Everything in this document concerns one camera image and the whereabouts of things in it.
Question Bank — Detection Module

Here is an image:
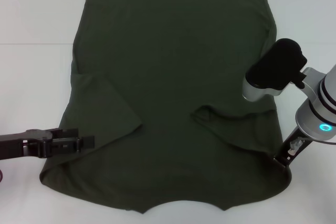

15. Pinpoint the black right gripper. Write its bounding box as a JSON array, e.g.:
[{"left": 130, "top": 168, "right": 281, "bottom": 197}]
[{"left": 272, "top": 126, "right": 313, "bottom": 168}]

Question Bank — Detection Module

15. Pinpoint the dark green t-shirt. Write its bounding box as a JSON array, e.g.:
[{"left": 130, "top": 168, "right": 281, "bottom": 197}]
[{"left": 38, "top": 0, "right": 292, "bottom": 207}]

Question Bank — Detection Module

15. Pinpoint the silver right cable plug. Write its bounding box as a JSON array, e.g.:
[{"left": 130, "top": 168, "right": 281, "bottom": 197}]
[{"left": 287, "top": 136, "right": 303, "bottom": 156}]

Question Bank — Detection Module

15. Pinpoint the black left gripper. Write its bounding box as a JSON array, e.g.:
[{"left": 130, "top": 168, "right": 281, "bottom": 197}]
[{"left": 0, "top": 128, "right": 95, "bottom": 161}]

